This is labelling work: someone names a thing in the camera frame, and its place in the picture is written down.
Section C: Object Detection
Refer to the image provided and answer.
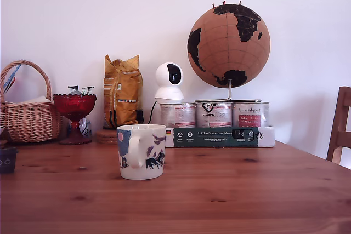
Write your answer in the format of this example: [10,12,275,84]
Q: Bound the wooden chair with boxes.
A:
[326,86,351,170]

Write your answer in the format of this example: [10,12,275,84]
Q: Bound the blue pen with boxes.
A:
[3,64,22,93]

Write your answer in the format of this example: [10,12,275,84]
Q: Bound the cork globe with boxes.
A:
[187,3,271,89]

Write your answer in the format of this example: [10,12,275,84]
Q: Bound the red glass pedestal bowl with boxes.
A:
[52,93,97,146]

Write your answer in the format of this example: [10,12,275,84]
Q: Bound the cardboard tray green label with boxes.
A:
[165,125,276,149]

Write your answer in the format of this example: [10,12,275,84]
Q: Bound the stack of cork coasters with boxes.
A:
[95,129,119,145]

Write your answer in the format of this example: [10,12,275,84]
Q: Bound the silver can red script label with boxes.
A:
[232,101,270,128]

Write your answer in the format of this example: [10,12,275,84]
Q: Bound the white paper sheets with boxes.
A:
[4,95,53,105]

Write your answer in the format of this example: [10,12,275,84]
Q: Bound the white illustrated coffee mug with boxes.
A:
[116,124,167,181]

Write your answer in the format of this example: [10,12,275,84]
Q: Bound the yellow coffee bag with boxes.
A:
[103,54,144,130]

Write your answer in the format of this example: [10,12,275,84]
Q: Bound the black camera power cable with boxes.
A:
[148,100,158,125]

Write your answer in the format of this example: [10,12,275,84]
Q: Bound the silver can black logo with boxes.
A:
[195,101,233,128]

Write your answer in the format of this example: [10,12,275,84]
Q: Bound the wicker basket with handle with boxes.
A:
[0,59,63,144]

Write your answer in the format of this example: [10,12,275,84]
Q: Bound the metal globe stand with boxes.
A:
[195,79,260,104]

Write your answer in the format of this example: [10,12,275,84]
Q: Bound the white security camera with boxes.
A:
[154,62,185,101]

